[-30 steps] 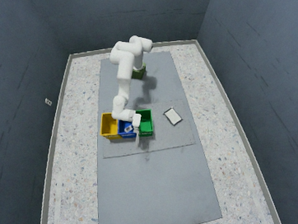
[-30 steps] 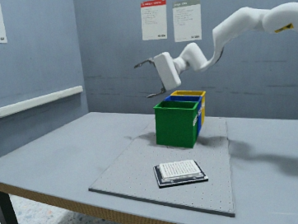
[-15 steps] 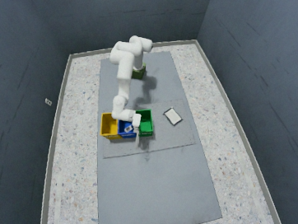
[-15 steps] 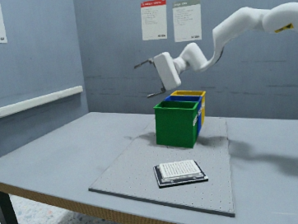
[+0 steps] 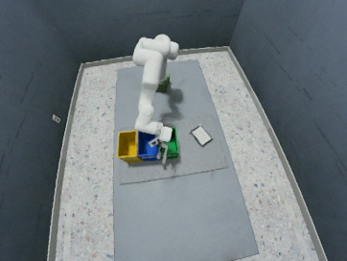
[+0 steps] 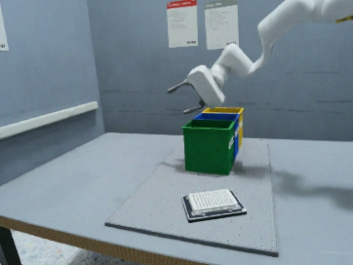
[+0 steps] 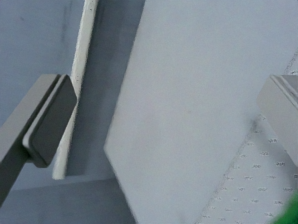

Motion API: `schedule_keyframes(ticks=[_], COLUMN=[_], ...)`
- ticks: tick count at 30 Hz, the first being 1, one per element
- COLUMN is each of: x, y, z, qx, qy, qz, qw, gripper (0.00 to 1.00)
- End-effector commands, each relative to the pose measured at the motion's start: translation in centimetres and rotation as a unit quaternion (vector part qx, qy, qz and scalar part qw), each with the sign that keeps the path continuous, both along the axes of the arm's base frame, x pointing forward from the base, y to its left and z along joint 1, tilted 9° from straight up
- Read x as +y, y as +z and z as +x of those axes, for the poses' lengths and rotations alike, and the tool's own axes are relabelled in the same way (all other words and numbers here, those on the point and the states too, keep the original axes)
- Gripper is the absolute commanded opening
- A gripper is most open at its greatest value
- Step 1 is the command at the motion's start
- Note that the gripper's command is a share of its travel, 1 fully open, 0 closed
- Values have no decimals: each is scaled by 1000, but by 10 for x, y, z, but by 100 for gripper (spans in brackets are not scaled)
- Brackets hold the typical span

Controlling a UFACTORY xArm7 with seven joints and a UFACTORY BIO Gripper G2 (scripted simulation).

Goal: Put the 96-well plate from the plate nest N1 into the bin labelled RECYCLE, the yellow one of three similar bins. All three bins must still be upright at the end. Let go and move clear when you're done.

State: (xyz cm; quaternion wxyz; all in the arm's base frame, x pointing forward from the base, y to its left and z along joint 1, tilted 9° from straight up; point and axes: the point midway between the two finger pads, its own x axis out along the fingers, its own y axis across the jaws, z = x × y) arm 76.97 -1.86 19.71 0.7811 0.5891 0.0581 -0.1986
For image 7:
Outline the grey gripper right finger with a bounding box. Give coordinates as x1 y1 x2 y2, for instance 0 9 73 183
256 75 298 167

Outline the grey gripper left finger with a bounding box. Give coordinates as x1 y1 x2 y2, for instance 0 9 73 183
0 74 77 208

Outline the grey flat base plate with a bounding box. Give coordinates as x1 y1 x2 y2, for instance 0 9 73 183
193 109 298 224

